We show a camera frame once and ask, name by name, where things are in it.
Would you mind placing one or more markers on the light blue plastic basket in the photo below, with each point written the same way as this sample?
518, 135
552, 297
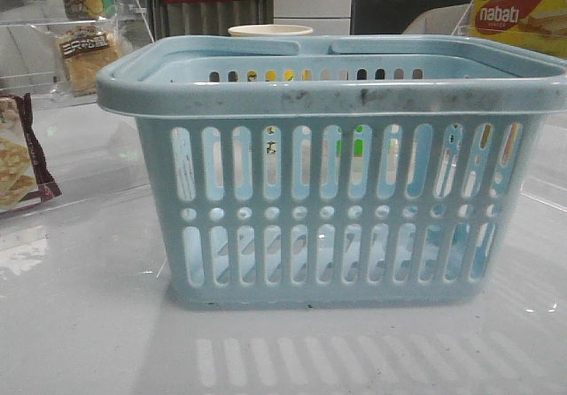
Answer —
333, 170

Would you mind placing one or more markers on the paper cup behind basket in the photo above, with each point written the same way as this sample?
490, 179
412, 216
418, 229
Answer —
269, 30

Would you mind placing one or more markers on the white drawer cabinet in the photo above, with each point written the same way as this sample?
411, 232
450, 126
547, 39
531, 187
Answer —
312, 1

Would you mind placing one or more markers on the brown cracker snack bag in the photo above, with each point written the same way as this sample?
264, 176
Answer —
25, 178

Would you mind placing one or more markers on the clear acrylic left shelf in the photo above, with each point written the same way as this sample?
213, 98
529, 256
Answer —
31, 61

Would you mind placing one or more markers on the clear acrylic shelf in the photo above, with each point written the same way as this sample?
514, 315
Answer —
545, 181
31, 61

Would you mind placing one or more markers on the yellow nabati wafer box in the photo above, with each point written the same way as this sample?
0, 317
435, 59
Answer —
538, 25

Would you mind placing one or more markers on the clear acrylic right shelf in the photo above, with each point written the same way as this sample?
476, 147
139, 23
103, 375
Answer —
545, 181

